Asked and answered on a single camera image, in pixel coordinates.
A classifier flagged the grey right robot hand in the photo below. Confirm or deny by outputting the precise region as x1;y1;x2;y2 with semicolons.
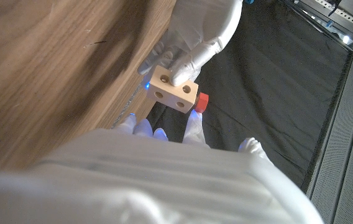
0;109;325;224

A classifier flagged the black backdrop curtain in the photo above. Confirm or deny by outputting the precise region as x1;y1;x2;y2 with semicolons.
147;0;353;187

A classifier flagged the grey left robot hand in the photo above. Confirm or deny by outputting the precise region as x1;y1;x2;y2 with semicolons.
137;0;244;87

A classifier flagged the grey tape outline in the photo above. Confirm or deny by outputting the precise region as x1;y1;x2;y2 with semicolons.
110;83;145;130

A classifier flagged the red-headed screw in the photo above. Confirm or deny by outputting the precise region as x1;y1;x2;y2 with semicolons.
194;92;210;114

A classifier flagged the white perforated metal rail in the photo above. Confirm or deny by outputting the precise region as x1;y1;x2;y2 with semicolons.
297;0;353;37

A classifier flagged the black backdrop stand pole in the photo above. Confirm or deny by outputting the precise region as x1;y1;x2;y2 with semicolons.
280;0;353;60

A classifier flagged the small wooden block with holes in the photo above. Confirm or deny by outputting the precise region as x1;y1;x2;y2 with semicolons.
147;65;199;114

